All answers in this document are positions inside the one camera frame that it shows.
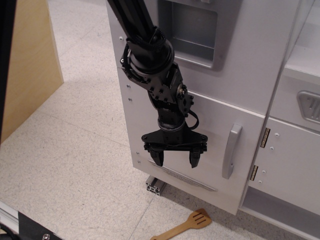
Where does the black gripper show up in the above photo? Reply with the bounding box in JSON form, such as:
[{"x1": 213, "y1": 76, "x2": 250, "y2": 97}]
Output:
[{"x1": 141, "y1": 123, "x2": 208, "y2": 168}]

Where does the white low fridge door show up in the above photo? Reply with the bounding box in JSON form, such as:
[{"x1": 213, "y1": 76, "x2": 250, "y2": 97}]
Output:
[{"x1": 117, "y1": 69, "x2": 264, "y2": 214}]

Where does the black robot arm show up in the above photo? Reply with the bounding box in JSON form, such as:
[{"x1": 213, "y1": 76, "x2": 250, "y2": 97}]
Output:
[{"x1": 108, "y1": 0, "x2": 208, "y2": 168}]

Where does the aluminium extrusion foot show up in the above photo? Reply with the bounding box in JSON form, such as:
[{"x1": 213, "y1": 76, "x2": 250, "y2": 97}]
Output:
[{"x1": 145, "y1": 175, "x2": 167, "y2": 196}]

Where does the wooden slotted spatula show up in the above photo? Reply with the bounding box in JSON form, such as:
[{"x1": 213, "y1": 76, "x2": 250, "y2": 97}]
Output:
[{"x1": 150, "y1": 208, "x2": 212, "y2": 240}]

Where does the lower brass oven hinge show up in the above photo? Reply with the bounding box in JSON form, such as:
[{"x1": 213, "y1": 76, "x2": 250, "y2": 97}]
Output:
[{"x1": 249, "y1": 165, "x2": 259, "y2": 181}]

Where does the brass oven hinge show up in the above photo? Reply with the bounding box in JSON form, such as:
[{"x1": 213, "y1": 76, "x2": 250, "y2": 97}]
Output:
[
  {"x1": 249, "y1": 165, "x2": 259, "y2": 181},
  {"x1": 260, "y1": 127, "x2": 271, "y2": 148}
]

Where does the upper brass oven hinge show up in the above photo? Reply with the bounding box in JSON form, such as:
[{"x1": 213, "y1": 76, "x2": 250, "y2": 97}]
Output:
[{"x1": 260, "y1": 127, "x2": 271, "y2": 148}]

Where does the white toy kitchen cabinet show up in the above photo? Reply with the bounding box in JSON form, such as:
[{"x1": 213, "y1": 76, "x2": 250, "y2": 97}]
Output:
[{"x1": 104, "y1": 0, "x2": 320, "y2": 240}]

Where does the plywood panel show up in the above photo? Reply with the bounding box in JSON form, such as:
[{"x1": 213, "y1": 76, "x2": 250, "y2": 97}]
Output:
[{"x1": 0, "y1": 0, "x2": 64, "y2": 142}]

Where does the grey fridge door handle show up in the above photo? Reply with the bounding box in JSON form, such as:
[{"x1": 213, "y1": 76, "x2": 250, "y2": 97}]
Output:
[{"x1": 221, "y1": 123, "x2": 243, "y2": 180}]

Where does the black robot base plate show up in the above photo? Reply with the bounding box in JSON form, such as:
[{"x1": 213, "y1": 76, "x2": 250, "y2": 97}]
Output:
[{"x1": 18, "y1": 212, "x2": 62, "y2": 240}]

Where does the aluminium frame rail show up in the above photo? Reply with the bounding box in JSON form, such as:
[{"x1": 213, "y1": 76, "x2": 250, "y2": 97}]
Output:
[{"x1": 0, "y1": 201, "x2": 19, "y2": 234}]

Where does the black cable at base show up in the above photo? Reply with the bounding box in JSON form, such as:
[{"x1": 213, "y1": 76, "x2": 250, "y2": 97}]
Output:
[{"x1": 0, "y1": 224, "x2": 16, "y2": 240}]

